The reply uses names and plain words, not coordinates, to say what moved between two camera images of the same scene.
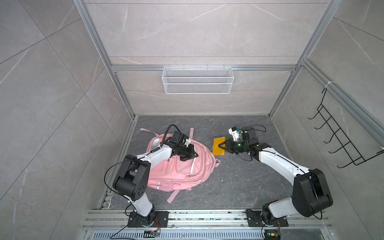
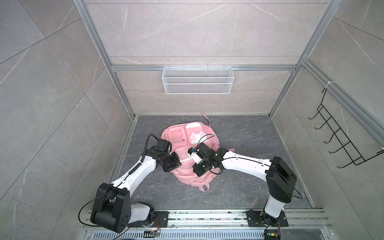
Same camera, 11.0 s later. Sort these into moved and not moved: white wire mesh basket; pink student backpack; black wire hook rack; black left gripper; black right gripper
Moved: pink student backpack; black right gripper; black left gripper
Not moved: white wire mesh basket; black wire hook rack
